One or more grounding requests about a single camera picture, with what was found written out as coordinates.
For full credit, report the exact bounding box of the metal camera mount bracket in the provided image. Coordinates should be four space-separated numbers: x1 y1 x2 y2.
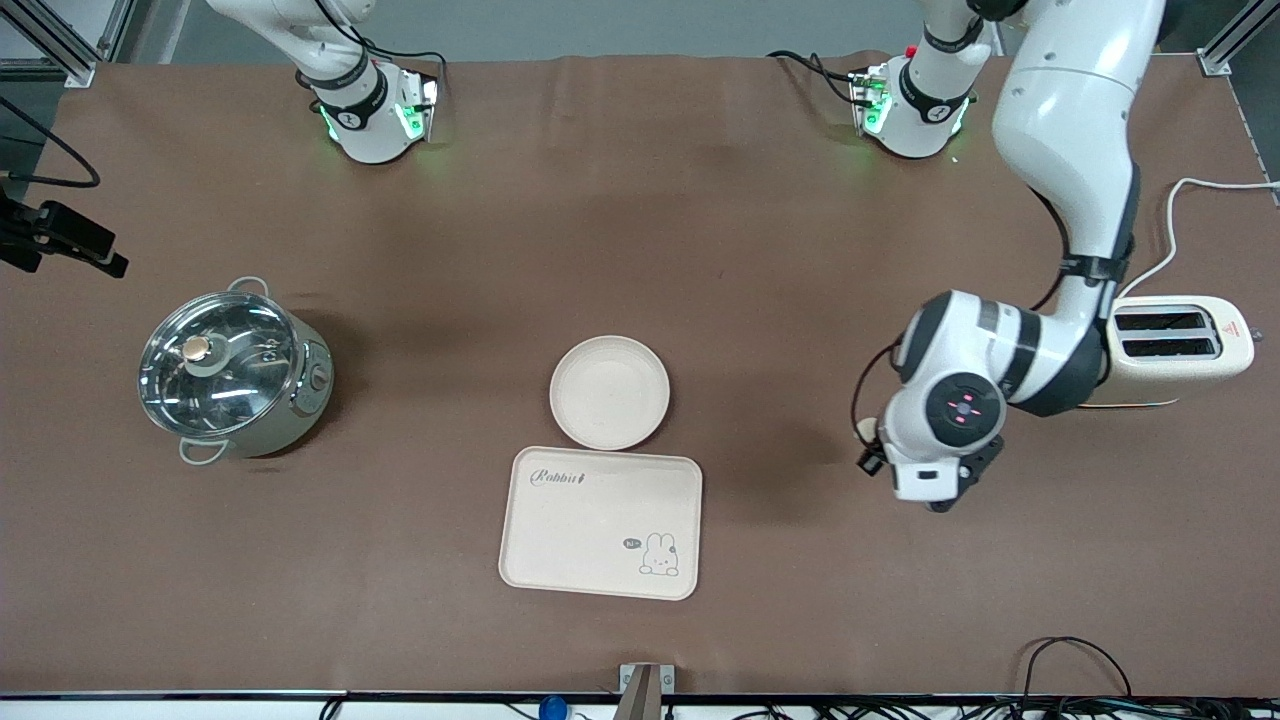
618 663 676 720

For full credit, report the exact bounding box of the cream rabbit print tray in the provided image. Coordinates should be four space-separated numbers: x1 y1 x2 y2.
498 446 704 602

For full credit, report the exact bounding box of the grey electric cooking pot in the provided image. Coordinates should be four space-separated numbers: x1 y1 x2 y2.
138 277 336 467

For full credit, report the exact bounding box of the aluminium frame profile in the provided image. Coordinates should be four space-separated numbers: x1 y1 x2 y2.
1197 0 1280 77
0 0 137 87

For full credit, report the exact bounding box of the cream two-slot toaster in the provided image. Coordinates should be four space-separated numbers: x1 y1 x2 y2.
1085 295 1266 408

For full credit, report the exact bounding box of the black base cable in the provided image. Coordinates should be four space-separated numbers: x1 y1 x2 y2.
767 50 863 107
355 38 448 79

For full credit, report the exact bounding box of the brown table cover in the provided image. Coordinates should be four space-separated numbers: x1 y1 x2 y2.
0 52 1280 698

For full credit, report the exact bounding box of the black right base cable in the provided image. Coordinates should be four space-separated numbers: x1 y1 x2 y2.
355 38 448 79

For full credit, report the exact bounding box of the black looped cable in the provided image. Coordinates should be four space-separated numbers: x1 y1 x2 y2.
1020 636 1136 703

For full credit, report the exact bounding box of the black left base cable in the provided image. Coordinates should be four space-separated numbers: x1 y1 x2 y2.
767 50 863 107

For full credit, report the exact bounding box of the white toaster power cable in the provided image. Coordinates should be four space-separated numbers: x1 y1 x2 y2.
1117 177 1280 300

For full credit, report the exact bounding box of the glass pot lid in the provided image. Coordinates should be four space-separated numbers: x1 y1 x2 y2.
138 292 301 437

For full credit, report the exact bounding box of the round cream plate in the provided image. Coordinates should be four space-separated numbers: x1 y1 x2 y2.
549 335 671 452

